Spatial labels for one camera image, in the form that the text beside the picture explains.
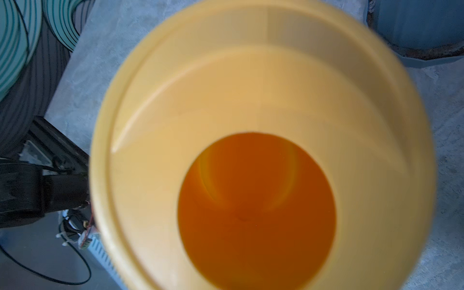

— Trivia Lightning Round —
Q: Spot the yellow watering can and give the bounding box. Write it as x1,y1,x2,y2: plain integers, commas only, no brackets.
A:
89,1,436,290

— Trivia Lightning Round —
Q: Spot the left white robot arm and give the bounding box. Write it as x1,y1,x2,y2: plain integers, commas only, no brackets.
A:
1,159,89,228

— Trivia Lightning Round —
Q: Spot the blue-grey pot saucer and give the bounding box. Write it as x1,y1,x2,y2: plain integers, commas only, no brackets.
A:
378,34,464,68

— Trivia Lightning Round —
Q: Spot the blue-grey flower pot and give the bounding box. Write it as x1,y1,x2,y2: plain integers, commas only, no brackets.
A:
367,1,464,59

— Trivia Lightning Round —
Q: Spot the white slotted cable duct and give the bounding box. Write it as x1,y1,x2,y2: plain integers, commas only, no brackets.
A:
87,234,127,290

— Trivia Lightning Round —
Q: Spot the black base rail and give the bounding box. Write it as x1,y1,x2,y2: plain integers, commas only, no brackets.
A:
19,117,89,174

